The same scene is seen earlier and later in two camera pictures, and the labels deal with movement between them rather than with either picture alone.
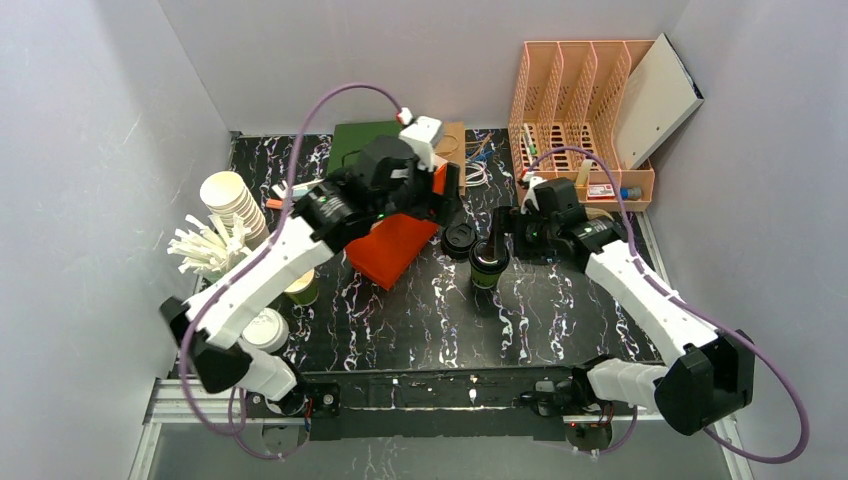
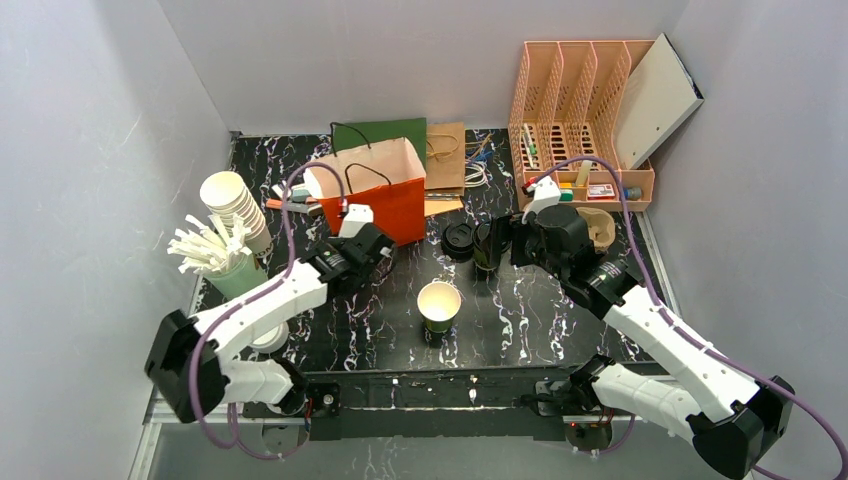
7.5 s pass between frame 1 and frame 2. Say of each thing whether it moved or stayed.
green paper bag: stayed
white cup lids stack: stayed
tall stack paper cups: stayed
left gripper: moved
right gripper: stayed
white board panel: stayed
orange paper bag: moved
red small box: stayed
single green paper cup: moved
